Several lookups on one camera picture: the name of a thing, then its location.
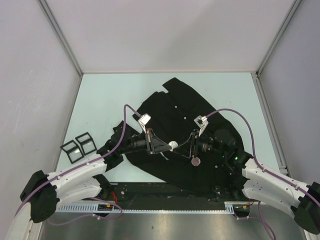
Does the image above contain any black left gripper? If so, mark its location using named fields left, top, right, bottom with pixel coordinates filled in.
left=119, top=128, right=171, bottom=154

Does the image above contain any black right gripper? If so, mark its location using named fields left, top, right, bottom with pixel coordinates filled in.
left=172, top=129, right=226, bottom=159

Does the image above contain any black button-up shirt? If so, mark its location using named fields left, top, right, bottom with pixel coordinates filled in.
left=126, top=77, right=247, bottom=201

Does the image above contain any pink red round brooch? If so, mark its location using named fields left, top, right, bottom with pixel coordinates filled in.
left=191, top=157, right=201, bottom=167

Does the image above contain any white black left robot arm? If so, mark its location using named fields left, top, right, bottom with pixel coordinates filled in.
left=20, top=128, right=178, bottom=223

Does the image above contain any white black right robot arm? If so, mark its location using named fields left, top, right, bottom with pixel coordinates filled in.
left=169, top=129, right=320, bottom=235

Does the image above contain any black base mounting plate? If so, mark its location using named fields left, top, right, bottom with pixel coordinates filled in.
left=98, top=182, right=249, bottom=202

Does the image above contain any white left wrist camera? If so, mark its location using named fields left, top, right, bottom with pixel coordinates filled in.
left=138, top=113, right=151, bottom=134

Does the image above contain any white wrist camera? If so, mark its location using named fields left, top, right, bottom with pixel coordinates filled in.
left=194, top=115, right=209, bottom=136
left=138, top=113, right=151, bottom=134

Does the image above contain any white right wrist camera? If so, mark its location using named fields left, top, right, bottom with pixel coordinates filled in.
left=194, top=115, right=209, bottom=136

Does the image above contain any black square frame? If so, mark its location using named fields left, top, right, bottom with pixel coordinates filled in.
left=60, top=140, right=84, bottom=164
left=75, top=132, right=97, bottom=156

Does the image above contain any white slotted cable duct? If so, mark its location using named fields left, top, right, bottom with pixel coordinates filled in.
left=56, top=200, right=234, bottom=214

